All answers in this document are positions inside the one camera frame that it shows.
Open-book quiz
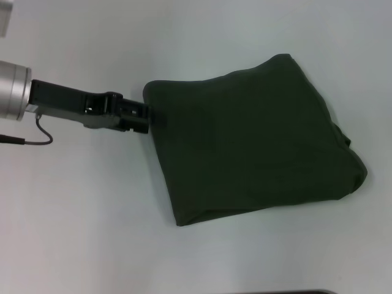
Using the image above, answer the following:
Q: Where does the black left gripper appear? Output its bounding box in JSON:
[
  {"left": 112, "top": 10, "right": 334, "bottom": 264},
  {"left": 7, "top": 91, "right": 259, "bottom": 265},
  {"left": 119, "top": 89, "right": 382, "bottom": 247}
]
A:
[{"left": 28, "top": 79, "right": 168, "bottom": 135}]

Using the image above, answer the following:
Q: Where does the dark green FREE t-shirt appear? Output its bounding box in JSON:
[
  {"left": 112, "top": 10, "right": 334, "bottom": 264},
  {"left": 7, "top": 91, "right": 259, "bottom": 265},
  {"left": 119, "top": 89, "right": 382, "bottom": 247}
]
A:
[{"left": 143, "top": 53, "right": 368, "bottom": 227}]

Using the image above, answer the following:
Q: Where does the dark flat strip grey rim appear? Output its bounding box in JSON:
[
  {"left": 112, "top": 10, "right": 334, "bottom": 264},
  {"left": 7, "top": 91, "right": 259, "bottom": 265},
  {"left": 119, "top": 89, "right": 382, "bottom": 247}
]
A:
[{"left": 274, "top": 288, "right": 338, "bottom": 294}]

